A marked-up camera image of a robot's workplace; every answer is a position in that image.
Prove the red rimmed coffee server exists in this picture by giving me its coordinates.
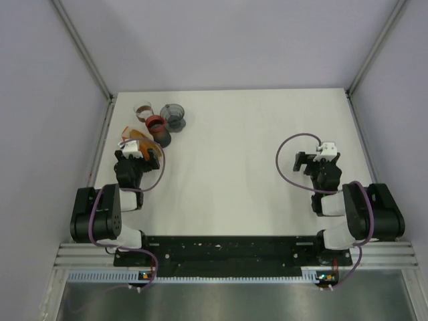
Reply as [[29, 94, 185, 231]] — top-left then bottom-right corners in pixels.
[[145, 115, 171, 148]]

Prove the grey plastic coffee dripper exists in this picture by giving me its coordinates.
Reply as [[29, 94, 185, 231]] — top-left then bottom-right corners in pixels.
[[160, 104, 186, 132]]

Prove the clear glass with brown band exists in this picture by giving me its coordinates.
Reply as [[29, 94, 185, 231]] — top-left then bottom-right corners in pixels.
[[134, 101, 154, 122]]

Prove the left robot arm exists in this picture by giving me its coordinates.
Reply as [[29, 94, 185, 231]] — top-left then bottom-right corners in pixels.
[[70, 148, 160, 265]]

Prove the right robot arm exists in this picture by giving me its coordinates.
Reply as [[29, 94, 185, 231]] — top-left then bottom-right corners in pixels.
[[293, 152, 405, 265]]

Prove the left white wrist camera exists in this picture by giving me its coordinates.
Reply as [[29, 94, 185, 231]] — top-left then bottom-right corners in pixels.
[[120, 140, 143, 158]]

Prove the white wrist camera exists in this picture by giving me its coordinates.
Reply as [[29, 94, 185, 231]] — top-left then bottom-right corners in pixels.
[[120, 140, 143, 158], [314, 142, 338, 162]]

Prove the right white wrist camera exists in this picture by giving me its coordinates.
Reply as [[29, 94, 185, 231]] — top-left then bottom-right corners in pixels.
[[314, 142, 338, 162]]

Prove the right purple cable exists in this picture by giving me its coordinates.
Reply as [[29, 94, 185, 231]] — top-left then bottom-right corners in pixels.
[[276, 132, 373, 291]]

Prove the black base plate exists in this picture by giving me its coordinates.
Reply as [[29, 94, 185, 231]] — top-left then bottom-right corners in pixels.
[[113, 236, 352, 278]]

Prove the grey cable duct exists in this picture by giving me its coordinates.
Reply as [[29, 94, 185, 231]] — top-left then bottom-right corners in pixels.
[[68, 270, 338, 284]]

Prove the aluminium frame rail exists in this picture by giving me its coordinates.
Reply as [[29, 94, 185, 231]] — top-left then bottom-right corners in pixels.
[[54, 241, 419, 270]]

